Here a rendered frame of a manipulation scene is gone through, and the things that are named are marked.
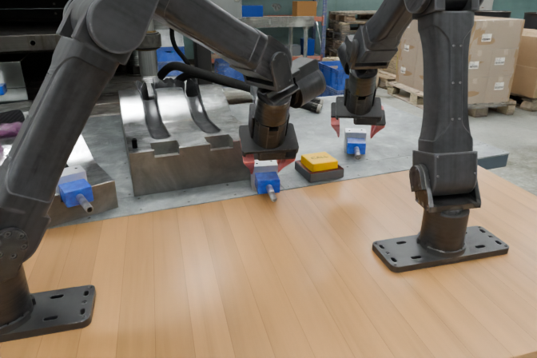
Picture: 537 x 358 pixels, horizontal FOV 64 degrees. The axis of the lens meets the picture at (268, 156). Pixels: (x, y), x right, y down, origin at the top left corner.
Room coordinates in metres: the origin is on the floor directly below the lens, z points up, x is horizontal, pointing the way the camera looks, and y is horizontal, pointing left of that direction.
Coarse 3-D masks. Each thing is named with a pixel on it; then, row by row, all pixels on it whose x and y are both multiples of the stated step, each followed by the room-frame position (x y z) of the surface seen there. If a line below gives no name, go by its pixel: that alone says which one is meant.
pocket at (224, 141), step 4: (212, 136) 0.84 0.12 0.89; (216, 136) 0.84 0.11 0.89; (220, 136) 0.85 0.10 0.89; (224, 136) 0.85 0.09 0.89; (228, 136) 0.85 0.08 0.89; (208, 140) 0.84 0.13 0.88; (212, 140) 0.84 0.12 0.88; (216, 140) 0.84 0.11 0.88; (220, 140) 0.85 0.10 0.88; (224, 140) 0.85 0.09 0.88; (228, 140) 0.85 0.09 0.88; (232, 140) 0.83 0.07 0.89; (212, 144) 0.84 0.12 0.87; (216, 144) 0.84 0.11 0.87; (220, 144) 0.85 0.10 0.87; (224, 144) 0.85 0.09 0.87; (228, 144) 0.85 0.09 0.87; (232, 144) 0.83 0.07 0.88; (212, 148) 0.84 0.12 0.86; (216, 148) 0.84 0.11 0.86; (220, 148) 0.84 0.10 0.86; (224, 148) 0.81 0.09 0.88; (228, 148) 0.81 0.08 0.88
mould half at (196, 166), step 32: (128, 96) 1.03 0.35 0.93; (160, 96) 1.05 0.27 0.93; (224, 96) 1.09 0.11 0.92; (128, 128) 0.92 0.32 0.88; (192, 128) 0.91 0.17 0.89; (224, 128) 0.91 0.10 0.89; (128, 160) 0.89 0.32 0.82; (160, 160) 0.76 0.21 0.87; (192, 160) 0.78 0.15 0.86; (224, 160) 0.80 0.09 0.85; (160, 192) 0.76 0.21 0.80
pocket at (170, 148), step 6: (150, 144) 0.80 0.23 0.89; (156, 144) 0.80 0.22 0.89; (162, 144) 0.81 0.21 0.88; (168, 144) 0.81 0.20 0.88; (174, 144) 0.81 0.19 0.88; (156, 150) 0.80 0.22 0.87; (162, 150) 0.81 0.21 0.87; (168, 150) 0.81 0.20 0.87; (174, 150) 0.81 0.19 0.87; (156, 156) 0.80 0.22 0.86; (162, 156) 0.76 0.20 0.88
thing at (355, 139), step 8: (352, 128) 1.01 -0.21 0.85; (344, 136) 0.99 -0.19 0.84; (352, 136) 0.98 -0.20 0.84; (360, 136) 0.97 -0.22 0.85; (344, 144) 0.98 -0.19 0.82; (352, 144) 0.94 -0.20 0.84; (360, 144) 0.94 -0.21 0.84; (344, 152) 0.98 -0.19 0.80; (352, 152) 0.94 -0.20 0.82; (360, 152) 0.94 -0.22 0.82
